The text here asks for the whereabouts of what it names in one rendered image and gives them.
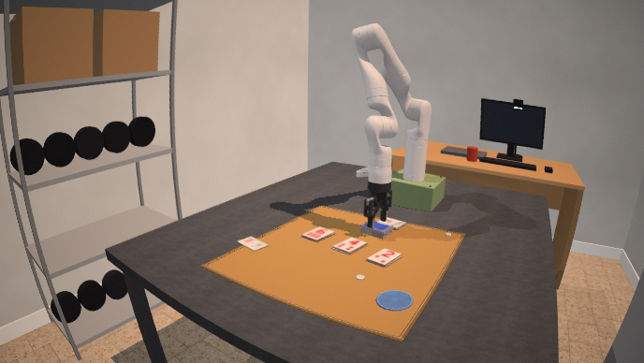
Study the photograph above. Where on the white card with red markings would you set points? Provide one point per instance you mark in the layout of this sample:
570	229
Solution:
317	233

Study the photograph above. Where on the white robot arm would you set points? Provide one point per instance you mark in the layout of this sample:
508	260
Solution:
372	37

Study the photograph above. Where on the blue round disc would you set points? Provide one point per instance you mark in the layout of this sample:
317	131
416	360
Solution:
394	300

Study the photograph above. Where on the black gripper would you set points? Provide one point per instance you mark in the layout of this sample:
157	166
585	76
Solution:
379	191

